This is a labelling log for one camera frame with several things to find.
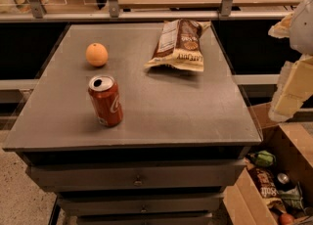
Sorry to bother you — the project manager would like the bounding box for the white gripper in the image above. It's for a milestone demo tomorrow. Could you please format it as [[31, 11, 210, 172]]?
[[268, 0, 313, 122]]

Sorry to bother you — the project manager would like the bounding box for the red coke can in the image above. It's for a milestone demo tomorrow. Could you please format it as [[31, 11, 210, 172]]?
[[88, 75, 123, 127]]

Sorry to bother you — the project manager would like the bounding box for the silver can in box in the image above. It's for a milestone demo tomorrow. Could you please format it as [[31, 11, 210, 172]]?
[[276, 173, 293, 191]]

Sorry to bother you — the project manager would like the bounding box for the green snack bag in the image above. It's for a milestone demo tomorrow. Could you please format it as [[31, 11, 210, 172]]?
[[250, 151, 276, 167]]

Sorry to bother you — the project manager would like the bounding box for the brown chip bag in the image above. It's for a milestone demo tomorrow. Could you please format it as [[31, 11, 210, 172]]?
[[145, 19, 211, 72]]

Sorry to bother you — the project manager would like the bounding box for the brown snack bag in box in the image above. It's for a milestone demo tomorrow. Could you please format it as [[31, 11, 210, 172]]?
[[246, 163, 287, 213]]

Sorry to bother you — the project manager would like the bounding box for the grey drawer cabinet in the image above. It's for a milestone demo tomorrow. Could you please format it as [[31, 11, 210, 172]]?
[[4, 23, 260, 225]]

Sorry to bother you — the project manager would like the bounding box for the green wrapper in box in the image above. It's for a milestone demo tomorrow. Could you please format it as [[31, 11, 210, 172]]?
[[280, 185, 304, 209]]

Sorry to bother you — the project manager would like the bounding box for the cardboard box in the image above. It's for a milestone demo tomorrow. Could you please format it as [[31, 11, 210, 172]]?
[[224, 104, 313, 225]]

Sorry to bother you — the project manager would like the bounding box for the red apple in box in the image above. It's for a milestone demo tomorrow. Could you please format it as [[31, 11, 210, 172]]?
[[279, 213, 294, 225]]

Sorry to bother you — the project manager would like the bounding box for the orange fruit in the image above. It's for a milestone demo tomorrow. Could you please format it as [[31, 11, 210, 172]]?
[[85, 43, 109, 67]]

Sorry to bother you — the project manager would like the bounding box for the top drawer knob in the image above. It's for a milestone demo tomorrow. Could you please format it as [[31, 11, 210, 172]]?
[[133, 175, 144, 187]]

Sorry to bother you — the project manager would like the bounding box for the drawer knob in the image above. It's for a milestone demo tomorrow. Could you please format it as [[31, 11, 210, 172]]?
[[133, 175, 144, 187], [140, 205, 148, 213]]

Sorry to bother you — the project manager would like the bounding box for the metal rail with brackets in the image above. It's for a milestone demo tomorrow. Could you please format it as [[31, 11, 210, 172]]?
[[0, 2, 291, 23]]

